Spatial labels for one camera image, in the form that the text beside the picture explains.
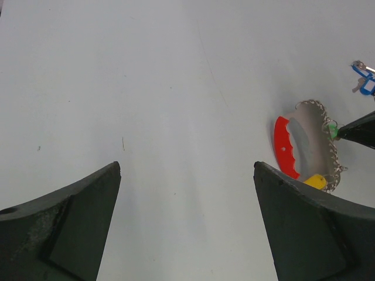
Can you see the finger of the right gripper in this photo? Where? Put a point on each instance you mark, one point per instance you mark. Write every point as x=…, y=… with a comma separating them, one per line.
x=361, y=131

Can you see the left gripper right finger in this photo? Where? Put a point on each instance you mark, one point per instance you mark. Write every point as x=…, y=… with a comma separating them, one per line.
x=314, y=235

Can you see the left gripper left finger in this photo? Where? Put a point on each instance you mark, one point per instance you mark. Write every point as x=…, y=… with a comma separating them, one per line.
x=61, y=235

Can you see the green tagged key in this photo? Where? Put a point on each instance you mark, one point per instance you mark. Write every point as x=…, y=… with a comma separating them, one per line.
x=333, y=130

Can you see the red handled key organizer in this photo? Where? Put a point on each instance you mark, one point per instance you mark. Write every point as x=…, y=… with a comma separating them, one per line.
x=303, y=146

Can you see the blue tagged key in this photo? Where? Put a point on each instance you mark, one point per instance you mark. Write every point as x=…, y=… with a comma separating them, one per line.
x=365, y=83

